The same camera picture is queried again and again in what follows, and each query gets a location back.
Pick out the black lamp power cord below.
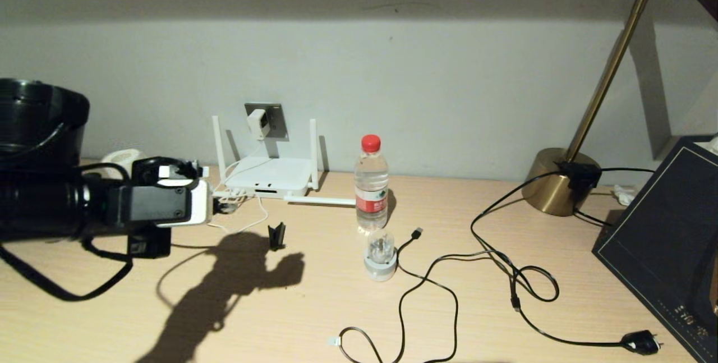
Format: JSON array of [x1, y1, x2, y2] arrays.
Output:
[[471, 167, 665, 357]]

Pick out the brass desk lamp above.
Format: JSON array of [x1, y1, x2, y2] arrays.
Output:
[[522, 0, 718, 217]]

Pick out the small glass dome night light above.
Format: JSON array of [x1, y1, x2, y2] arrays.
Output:
[[364, 229, 399, 282]]

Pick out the black cable with white connector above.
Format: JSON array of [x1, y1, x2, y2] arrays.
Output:
[[328, 327, 388, 363]]

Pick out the white power cord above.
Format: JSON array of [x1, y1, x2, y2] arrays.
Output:
[[208, 139, 270, 235]]

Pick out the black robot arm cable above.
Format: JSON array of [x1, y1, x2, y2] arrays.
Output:
[[0, 155, 211, 302]]

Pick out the small black clip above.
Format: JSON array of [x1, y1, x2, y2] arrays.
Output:
[[268, 223, 287, 251]]

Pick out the black lamp switch box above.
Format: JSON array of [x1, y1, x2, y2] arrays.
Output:
[[558, 162, 604, 190]]

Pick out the white toilet paper roll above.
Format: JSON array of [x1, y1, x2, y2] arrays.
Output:
[[100, 149, 148, 180]]

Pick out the white power adapter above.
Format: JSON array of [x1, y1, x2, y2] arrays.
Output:
[[247, 108, 269, 141]]

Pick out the black USB cable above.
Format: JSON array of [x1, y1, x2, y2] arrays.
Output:
[[395, 227, 519, 363]]

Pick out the grey wall socket plate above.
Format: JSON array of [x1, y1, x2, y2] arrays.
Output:
[[244, 102, 289, 140]]

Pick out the white router with antennas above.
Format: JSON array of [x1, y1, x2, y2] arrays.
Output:
[[211, 116, 357, 206]]

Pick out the crumpled white tissue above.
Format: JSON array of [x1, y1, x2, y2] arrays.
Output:
[[613, 183, 637, 206]]

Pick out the clear water bottle red cap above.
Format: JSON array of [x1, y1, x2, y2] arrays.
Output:
[[355, 134, 390, 233]]

